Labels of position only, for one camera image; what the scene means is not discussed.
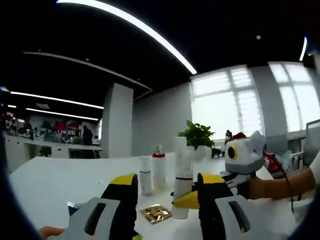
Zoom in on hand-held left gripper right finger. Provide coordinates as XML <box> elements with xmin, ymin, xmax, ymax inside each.
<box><xmin>196</xmin><ymin>171</ymin><xmax>289</xmax><ymax>240</ymax></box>

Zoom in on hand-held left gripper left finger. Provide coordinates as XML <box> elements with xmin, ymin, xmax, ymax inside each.
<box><xmin>58</xmin><ymin>173</ymin><xmax>139</xmax><ymax>240</ymax></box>

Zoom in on white bottle with dark band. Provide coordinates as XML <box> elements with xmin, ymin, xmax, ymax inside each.
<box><xmin>171</xmin><ymin>171</ymin><xmax>194</xmax><ymax>220</ymax></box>

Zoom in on white bottle with red cap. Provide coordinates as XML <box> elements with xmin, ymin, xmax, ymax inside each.
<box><xmin>152</xmin><ymin>144</ymin><xmax>168</xmax><ymax>193</ymax></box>

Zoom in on small white tube bottle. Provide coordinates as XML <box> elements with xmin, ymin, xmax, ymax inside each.
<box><xmin>138</xmin><ymin>156</ymin><xmax>154</xmax><ymax>197</ymax></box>

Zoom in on person's right hand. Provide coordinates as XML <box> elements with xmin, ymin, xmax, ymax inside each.
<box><xmin>246</xmin><ymin>175</ymin><xmax>271</xmax><ymax>201</ymax></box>

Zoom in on person's left hand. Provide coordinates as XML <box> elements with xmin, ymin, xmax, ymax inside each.
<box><xmin>39</xmin><ymin>225</ymin><xmax>66</xmax><ymax>240</ymax></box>

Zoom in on red snack packet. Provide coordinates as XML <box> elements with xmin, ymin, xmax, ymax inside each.
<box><xmin>262</xmin><ymin>150</ymin><xmax>286</xmax><ymax>180</ymax></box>

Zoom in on gold foil sachet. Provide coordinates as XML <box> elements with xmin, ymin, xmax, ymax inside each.
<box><xmin>139</xmin><ymin>203</ymin><xmax>173</xmax><ymax>225</ymax></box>

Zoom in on potted green plant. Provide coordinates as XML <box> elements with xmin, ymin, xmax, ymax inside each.
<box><xmin>177</xmin><ymin>119</ymin><xmax>216</xmax><ymax>162</ymax></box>

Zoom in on bright window with blinds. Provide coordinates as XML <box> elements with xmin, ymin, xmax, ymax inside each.
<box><xmin>268</xmin><ymin>62</ymin><xmax>320</xmax><ymax>133</ymax></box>
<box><xmin>191</xmin><ymin>66</ymin><xmax>265</xmax><ymax>141</ymax></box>

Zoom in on white square pillar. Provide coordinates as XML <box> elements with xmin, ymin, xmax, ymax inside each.
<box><xmin>101</xmin><ymin>82</ymin><xmax>135</xmax><ymax>159</ymax></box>

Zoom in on long white office counter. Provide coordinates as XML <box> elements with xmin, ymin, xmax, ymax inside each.
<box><xmin>4</xmin><ymin>134</ymin><xmax>103</xmax><ymax>160</ymax></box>

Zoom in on straight ceiling light strip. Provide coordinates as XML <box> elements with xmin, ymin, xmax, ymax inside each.
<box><xmin>9</xmin><ymin>91</ymin><xmax>105</xmax><ymax>110</ymax></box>
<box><xmin>26</xmin><ymin>107</ymin><xmax>100</xmax><ymax>122</ymax></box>

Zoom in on long curved ceiling light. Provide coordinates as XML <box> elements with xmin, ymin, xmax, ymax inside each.
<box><xmin>56</xmin><ymin>0</ymin><xmax>198</xmax><ymax>75</ymax></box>

